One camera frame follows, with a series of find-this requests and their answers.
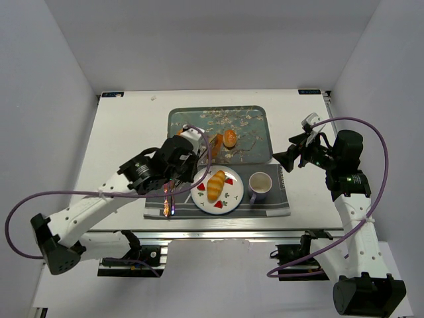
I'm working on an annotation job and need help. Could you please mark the silver metal tongs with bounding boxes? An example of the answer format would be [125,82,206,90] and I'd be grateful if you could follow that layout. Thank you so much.
[197,137,214,165]

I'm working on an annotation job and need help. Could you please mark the brown bread slice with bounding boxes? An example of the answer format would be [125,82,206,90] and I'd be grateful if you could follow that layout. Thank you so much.
[211,134,223,158]

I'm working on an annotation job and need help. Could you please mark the striped yellow croissant roll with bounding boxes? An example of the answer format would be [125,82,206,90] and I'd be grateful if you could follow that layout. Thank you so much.
[207,170,226,202]

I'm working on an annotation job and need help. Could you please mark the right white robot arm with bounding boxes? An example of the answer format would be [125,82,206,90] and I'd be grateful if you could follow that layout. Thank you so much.
[273,130,406,317]

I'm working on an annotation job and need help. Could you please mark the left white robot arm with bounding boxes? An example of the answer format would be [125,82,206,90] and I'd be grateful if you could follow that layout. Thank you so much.
[30,129,202,275]

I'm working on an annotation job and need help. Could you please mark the iridescent fork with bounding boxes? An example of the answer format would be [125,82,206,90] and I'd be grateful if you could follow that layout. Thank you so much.
[168,180,176,217]

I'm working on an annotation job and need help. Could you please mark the lavender ceramic mug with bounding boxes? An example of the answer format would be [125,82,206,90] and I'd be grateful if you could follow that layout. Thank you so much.
[248,172,273,205]

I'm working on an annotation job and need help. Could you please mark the grey striped placemat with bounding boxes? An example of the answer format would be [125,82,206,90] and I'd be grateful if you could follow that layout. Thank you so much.
[143,164,292,220]

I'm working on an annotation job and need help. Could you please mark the floral teal serving tray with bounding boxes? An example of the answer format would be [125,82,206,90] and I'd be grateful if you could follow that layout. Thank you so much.
[168,105,272,165]

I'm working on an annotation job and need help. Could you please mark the small round glazed bun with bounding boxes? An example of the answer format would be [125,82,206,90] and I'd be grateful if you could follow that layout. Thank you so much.
[223,129,237,148]

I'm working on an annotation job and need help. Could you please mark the white strawberry pattern plate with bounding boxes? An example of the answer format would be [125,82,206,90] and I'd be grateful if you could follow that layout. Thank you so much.
[190,165,244,215]

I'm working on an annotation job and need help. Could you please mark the right blue table label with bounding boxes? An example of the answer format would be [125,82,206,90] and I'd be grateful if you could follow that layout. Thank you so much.
[298,89,321,95]

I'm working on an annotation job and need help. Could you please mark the blue table label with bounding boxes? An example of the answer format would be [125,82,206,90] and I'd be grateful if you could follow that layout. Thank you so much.
[298,89,321,95]
[101,91,124,98]

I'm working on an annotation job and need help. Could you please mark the left blue table label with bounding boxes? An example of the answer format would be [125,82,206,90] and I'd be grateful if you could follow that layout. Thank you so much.
[101,91,124,98]

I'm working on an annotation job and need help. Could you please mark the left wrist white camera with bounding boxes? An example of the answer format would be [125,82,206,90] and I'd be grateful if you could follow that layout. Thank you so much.
[180,126,203,153]

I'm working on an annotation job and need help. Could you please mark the wrist white camera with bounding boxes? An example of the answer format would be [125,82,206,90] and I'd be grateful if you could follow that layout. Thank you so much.
[180,126,203,153]
[301,113,325,146]

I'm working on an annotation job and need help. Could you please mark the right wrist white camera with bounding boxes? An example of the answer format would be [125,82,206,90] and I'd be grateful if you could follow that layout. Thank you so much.
[301,113,325,146]

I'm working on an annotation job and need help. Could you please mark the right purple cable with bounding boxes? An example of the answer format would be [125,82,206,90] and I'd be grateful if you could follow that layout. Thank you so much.
[266,115,391,278]

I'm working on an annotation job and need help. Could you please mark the purple cable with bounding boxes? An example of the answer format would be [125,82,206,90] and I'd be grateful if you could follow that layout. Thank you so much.
[5,124,213,278]
[266,115,391,278]

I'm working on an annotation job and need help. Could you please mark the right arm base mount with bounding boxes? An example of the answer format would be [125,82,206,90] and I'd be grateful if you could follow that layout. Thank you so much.
[270,231,335,282]

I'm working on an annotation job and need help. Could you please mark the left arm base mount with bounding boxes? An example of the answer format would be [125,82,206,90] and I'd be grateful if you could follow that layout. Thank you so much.
[97,240,169,278]

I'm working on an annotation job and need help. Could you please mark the aluminium table edge rail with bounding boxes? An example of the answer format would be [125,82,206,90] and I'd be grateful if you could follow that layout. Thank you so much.
[89,228,352,242]

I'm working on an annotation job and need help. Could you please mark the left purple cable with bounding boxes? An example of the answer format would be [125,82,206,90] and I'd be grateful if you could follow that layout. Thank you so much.
[5,124,213,278]

